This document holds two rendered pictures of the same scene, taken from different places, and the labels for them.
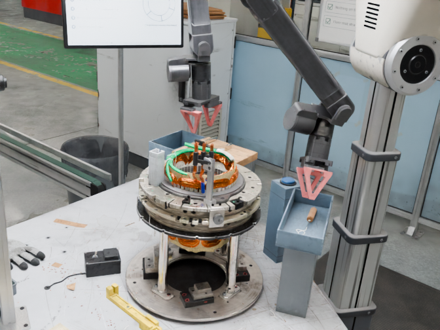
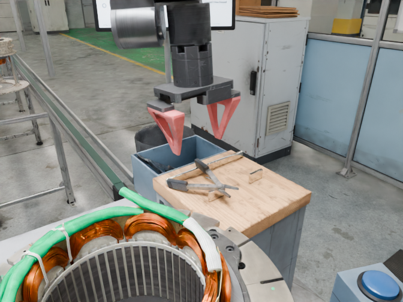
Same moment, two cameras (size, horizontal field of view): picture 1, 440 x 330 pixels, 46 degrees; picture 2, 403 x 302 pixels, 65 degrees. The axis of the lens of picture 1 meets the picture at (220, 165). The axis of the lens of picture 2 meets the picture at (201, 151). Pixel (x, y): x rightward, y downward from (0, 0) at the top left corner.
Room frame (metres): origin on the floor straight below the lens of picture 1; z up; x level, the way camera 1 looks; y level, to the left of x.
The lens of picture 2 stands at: (1.06, -0.08, 1.36)
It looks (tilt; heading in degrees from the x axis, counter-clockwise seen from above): 26 degrees down; 18
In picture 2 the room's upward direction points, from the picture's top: straight up
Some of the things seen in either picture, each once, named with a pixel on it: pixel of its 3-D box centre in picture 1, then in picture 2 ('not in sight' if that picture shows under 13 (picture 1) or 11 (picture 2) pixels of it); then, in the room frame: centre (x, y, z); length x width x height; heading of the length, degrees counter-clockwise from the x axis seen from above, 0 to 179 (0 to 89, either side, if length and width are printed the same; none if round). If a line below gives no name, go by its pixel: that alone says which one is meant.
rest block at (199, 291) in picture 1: (200, 290); not in sight; (1.12, 0.02, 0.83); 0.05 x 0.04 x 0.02; 113
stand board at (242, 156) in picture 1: (215, 155); (229, 190); (1.52, 0.02, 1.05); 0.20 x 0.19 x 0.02; 56
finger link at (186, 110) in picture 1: (196, 116); (181, 122); (1.46, 0.08, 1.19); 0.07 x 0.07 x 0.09; 57
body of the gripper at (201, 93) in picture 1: (201, 91); (192, 69); (1.49, 0.07, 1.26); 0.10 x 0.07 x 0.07; 147
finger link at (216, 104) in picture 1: (207, 112); (210, 113); (1.51, 0.05, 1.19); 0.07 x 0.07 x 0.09; 57
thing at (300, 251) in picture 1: (300, 259); not in sight; (1.15, -0.23, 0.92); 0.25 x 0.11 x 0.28; 165
